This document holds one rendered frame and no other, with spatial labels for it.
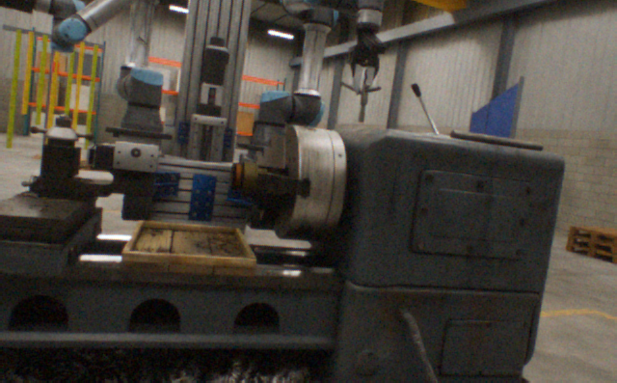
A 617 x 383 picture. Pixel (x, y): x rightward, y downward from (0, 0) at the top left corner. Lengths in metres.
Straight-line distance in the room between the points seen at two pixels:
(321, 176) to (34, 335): 0.72
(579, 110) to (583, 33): 1.88
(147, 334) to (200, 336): 0.12
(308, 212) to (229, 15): 1.14
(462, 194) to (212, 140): 1.06
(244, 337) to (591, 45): 12.36
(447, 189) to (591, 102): 11.54
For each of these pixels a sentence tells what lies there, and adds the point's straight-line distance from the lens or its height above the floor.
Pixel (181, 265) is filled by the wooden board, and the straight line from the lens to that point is 1.07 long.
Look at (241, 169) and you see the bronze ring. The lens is 1.19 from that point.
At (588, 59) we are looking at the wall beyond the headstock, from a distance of 12.99.
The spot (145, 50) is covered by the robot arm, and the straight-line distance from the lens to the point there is 1.93.
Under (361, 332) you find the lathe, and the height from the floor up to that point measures 0.75.
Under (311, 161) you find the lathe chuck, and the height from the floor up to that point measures 1.15.
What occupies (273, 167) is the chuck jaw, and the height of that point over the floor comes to 1.12.
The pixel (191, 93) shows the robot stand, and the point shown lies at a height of 1.34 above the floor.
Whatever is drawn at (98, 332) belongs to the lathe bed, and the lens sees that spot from 1.16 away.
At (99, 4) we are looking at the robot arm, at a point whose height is 1.57.
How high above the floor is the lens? 1.19
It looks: 4 degrees down
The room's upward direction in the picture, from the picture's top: 8 degrees clockwise
